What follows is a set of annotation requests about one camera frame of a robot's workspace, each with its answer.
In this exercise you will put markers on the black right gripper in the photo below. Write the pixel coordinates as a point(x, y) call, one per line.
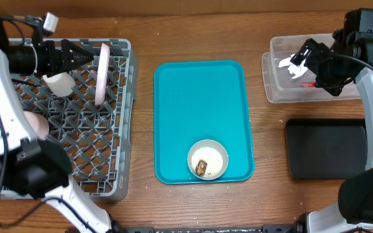
point(313, 56)

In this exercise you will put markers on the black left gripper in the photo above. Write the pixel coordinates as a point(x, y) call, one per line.
point(68, 62)

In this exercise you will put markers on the red snack wrapper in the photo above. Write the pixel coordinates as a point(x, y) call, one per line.
point(308, 84)

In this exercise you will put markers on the pale green cup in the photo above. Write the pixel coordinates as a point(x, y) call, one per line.
point(60, 84)

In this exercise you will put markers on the white round plate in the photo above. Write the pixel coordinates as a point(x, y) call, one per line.
point(101, 79)

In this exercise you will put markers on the white napkin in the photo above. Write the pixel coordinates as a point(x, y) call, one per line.
point(294, 70)

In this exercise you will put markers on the pink small bowl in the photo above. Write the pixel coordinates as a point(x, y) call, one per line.
point(38, 123)

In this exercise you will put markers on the grey bowl with rice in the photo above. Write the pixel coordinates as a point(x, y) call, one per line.
point(213, 153)

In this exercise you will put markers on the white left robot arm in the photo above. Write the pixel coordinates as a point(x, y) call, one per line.
point(30, 165)

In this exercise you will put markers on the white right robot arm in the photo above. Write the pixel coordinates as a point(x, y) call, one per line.
point(349, 59)

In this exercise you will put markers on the clear plastic bin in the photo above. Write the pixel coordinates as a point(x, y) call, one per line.
point(279, 86)

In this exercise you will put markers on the black plastic tray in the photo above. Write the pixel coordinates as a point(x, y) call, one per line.
point(326, 148)

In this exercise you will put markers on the grey plastic dish rack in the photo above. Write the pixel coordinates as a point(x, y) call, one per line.
point(95, 137)

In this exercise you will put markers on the teal plastic tray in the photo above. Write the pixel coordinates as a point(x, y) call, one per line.
point(198, 100)

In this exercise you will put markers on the brown food piece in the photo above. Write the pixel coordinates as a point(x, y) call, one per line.
point(201, 168)

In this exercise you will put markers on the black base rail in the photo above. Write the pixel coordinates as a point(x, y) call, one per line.
point(274, 228)

